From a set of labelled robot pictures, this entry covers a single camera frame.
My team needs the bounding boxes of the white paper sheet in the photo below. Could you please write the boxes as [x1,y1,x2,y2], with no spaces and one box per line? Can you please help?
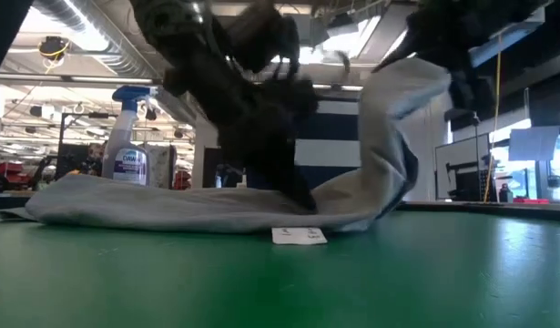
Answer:
[508,125,560,162]

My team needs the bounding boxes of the black monitor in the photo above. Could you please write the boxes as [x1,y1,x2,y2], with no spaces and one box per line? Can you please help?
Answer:
[56,143,87,177]

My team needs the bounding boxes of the red object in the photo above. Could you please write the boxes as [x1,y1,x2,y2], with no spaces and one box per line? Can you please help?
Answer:
[173,169,192,190]

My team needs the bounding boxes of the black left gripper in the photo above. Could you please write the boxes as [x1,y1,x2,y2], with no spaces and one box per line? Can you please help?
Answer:
[163,49,320,215]

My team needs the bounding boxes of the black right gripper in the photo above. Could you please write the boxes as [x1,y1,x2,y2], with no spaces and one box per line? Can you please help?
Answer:
[373,0,490,73]

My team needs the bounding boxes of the navy white striped laundry bin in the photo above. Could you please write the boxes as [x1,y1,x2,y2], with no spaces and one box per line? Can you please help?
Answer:
[293,97,363,190]

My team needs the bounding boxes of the clear spray bottle blue trigger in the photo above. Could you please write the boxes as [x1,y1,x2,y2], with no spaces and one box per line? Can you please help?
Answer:
[101,85,158,187]

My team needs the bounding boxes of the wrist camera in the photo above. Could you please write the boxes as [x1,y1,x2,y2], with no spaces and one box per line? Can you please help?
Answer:
[445,67,497,131]
[227,4,301,74]

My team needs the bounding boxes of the grey knit shirt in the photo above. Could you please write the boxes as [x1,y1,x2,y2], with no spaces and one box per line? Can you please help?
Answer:
[0,56,452,246]

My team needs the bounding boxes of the red storage box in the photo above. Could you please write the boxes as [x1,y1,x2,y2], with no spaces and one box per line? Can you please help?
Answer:
[0,162,30,183]

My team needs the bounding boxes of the dark bottle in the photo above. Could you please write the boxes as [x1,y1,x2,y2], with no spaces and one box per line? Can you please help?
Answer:
[498,182,515,204]

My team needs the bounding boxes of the yellow hanging cord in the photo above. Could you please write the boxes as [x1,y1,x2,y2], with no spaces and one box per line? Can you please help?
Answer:
[483,34,504,202]

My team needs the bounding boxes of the dark partition panel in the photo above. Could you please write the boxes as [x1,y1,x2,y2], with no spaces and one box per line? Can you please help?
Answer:
[201,148,221,188]

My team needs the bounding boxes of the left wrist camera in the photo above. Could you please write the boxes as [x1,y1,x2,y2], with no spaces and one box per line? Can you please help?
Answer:
[227,4,301,74]

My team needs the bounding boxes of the patterned board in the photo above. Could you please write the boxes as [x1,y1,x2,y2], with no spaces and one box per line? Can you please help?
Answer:
[147,144,177,189]

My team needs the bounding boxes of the white board panel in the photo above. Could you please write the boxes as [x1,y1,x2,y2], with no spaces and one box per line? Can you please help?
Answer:
[434,133,491,201]

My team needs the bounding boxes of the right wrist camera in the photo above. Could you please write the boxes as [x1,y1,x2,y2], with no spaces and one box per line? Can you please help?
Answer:
[445,67,497,131]

